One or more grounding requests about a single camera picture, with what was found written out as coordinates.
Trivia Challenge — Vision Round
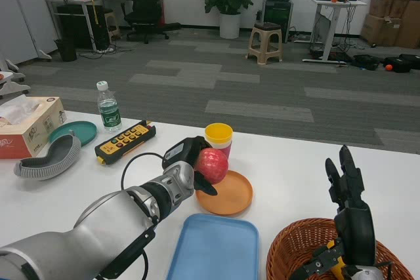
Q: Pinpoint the clear water bottle green label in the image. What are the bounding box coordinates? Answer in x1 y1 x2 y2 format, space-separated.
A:
96 80 123 133

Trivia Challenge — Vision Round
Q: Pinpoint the brown wicker basket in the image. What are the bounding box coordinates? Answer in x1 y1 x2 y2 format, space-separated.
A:
266 217 416 280

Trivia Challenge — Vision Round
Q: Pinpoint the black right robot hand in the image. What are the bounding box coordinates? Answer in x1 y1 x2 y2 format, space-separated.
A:
288 144 393 279

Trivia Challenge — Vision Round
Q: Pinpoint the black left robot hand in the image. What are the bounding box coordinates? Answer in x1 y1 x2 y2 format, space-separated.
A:
162 136 219 195

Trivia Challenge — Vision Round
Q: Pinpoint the black office chair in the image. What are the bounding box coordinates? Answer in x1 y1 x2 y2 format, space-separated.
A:
123 0 171 44

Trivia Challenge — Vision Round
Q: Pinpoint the yellow plastic cup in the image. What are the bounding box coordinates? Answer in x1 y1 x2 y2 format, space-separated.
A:
205 123 234 146

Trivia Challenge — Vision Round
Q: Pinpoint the small black case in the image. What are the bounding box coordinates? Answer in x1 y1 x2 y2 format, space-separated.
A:
352 54 381 71

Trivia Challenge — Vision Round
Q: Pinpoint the blue rectangular tray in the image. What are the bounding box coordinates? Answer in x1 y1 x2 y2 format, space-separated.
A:
165 213 260 280

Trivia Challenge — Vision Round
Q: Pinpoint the large cardboard box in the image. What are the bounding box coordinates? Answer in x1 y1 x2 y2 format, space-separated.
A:
360 13 404 47

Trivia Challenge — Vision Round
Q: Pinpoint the beige red tissue box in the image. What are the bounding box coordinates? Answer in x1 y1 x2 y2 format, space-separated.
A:
0 96 68 159

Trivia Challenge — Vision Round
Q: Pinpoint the black equipment rack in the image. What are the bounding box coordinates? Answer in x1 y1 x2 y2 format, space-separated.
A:
261 0 294 44

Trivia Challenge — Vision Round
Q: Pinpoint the white plastic cup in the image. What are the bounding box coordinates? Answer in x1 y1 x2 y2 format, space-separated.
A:
209 140 233 151

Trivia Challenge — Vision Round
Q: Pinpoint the yellow wooden stool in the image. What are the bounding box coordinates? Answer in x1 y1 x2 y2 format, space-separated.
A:
104 10 121 40

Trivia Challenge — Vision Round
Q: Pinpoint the small cardboard box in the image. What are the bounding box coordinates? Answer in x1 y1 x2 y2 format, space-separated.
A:
369 0 395 18

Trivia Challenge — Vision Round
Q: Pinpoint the teal round plate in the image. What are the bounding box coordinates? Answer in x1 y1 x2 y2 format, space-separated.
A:
47 121 98 146

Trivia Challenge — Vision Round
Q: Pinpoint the red apple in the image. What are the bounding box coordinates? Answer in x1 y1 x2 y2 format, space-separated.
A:
194 148 229 186

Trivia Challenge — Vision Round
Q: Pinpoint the beige plastic stool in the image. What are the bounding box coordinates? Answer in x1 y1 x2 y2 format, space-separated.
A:
245 22 284 66

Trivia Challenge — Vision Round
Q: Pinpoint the large black case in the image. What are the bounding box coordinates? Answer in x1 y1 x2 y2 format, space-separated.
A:
382 53 420 73

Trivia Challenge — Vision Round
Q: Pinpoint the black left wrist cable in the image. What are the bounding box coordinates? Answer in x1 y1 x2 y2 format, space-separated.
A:
121 151 165 191

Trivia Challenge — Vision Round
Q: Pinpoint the black trash bin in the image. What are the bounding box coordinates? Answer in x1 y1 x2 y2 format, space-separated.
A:
54 38 78 62

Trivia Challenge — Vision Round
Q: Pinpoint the yellow black remote control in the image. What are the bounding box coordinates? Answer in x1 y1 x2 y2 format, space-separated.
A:
94 119 158 165

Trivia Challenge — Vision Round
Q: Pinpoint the white standing desk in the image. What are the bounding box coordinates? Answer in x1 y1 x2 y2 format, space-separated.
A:
301 0 368 64

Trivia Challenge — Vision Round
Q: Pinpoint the orange round plate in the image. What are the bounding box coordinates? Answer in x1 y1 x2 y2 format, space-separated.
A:
196 169 254 216

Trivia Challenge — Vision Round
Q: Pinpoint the black computer tower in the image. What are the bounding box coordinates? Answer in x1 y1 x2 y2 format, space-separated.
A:
57 4 110 50

